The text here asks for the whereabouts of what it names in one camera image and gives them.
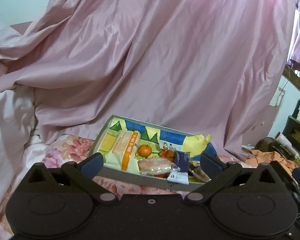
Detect blue white snack packet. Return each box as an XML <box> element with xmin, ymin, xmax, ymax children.
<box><xmin>167</xmin><ymin>151</ymin><xmax>190</xmax><ymax>185</ymax></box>

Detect yellow orange cracker packet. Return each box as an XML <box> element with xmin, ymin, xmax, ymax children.
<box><xmin>104</xmin><ymin>131</ymin><xmax>140</xmax><ymax>174</ymax></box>

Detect pink rice cake packet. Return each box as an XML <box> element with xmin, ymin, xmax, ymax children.
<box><xmin>138</xmin><ymin>158</ymin><xmax>180</xmax><ymax>176</ymax></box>

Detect small orange tangerine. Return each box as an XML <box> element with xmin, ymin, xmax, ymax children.
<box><xmin>137</xmin><ymin>145</ymin><xmax>152</xmax><ymax>158</ymax></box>

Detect red snack packet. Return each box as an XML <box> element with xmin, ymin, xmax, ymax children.
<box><xmin>155</xmin><ymin>150</ymin><xmax>175</xmax><ymax>178</ymax></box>

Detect floral bedsheet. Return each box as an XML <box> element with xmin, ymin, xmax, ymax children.
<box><xmin>0</xmin><ymin>134</ymin><xmax>246</xmax><ymax>240</ymax></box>

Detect orange cloth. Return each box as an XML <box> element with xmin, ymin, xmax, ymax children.
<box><xmin>245</xmin><ymin>150</ymin><xmax>297</xmax><ymax>171</ymax></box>

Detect brown bag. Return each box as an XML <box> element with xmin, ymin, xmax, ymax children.
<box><xmin>254</xmin><ymin>137</ymin><xmax>276</xmax><ymax>152</ymax></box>

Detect dark wooden cabinet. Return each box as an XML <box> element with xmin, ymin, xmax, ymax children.
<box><xmin>283</xmin><ymin>100</ymin><xmax>300</xmax><ymax>152</ymax></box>

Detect white paper roll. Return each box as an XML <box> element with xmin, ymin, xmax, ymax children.
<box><xmin>274</xmin><ymin>132</ymin><xmax>300</xmax><ymax>157</ymax></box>

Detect grey cardboard tray box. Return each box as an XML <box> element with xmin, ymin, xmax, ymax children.
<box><xmin>87</xmin><ymin>114</ymin><xmax>218</xmax><ymax>192</ymax></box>

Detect pale pink quilt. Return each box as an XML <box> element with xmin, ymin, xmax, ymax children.
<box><xmin>0</xmin><ymin>22</ymin><xmax>34</xmax><ymax>204</ymax></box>

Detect wooden framed window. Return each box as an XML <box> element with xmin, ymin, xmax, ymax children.
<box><xmin>282</xmin><ymin>64</ymin><xmax>300</xmax><ymax>91</ymax></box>

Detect pink satin curtain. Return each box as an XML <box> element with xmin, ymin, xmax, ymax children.
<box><xmin>0</xmin><ymin>0</ymin><xmax>296</xmax><ymax>161</ymax></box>

